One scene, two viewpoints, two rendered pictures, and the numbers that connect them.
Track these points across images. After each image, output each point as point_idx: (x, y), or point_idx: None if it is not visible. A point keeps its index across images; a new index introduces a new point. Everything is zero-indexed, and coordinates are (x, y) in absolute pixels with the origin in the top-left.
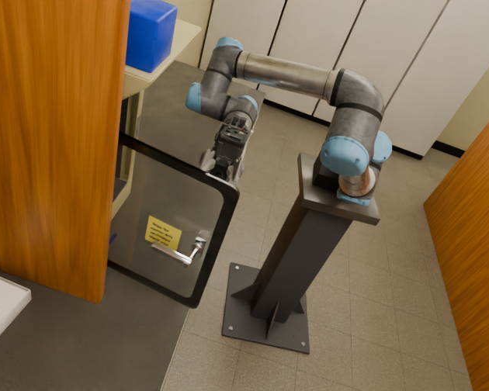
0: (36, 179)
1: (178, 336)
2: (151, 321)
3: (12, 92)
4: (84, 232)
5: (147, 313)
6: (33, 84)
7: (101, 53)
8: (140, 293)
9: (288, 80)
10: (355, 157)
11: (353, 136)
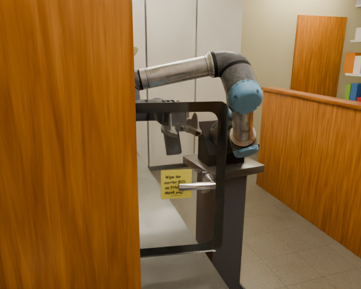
0: (70, 164)
1: (222, 279)
2: (193, 281)
3: (45, 78)
4: (120, 204)
5: (184, 278)
6: (65, 62)
7: (120, 12)
8: (165, 270)
9: (181, 71)
10: (255, 88)
11: (246, 78)
